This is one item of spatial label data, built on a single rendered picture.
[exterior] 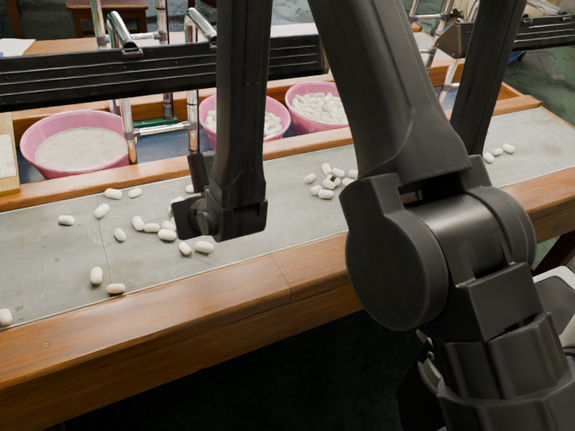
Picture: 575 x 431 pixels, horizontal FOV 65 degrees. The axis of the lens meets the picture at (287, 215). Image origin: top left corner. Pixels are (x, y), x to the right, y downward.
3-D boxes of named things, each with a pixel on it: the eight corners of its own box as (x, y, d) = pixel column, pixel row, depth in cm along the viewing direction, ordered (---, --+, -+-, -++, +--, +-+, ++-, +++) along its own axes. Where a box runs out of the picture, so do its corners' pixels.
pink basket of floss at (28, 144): (160, 157, 125) (157, 128, 118) (96, 215, 106) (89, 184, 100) (80, 129, 130) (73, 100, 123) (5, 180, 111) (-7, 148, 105)
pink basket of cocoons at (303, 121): (378, 143, 144) (387, 117, 137) (305, 158, 133) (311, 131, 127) (336, 102, 160) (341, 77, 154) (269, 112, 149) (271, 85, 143)
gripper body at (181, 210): (168, 203, 75) (176, 203, 68) (226, 190, 79) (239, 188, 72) (177, 240, 76) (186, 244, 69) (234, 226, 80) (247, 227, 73)
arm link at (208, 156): (210, 238, 58) (269, 223, 62) (192, 150, 57) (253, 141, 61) (185, 233, 69) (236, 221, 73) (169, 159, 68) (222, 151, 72)
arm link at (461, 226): (494, 369, 24) (552, 336, 27) (436, 191, 25) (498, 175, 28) (388, 357, 32) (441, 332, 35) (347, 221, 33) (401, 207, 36)
